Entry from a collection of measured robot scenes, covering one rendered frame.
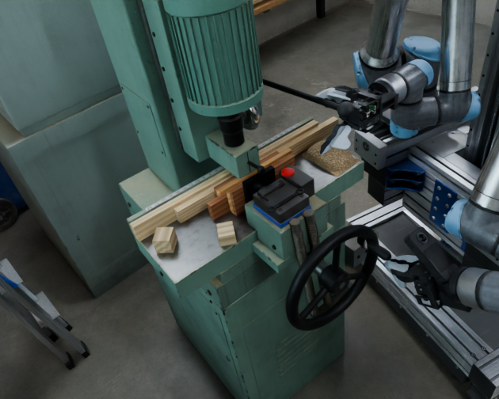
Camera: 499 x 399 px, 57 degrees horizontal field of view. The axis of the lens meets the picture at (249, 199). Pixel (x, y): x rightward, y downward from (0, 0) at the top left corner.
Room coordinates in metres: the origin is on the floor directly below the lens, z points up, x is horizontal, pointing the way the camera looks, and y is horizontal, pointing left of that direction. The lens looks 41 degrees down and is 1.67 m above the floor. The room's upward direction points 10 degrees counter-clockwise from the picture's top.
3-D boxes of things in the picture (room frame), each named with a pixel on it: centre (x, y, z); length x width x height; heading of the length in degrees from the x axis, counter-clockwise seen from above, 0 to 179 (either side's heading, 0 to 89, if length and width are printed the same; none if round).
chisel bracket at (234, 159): (0.97, 0.02, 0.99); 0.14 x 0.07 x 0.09; 31
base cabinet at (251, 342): (1.05, 0.07, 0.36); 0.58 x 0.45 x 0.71; 31
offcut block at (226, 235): (0.76, 0.07, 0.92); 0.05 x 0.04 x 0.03; 2
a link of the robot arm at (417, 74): (1.01, -0.45, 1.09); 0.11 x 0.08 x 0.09; 121
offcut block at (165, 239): (0.77, 0.21, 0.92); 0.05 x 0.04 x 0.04; 168
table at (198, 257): (0.85, -0.04, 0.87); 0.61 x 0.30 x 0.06; 121
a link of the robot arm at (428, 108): (1.00, -0.46, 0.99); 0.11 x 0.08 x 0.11; 85
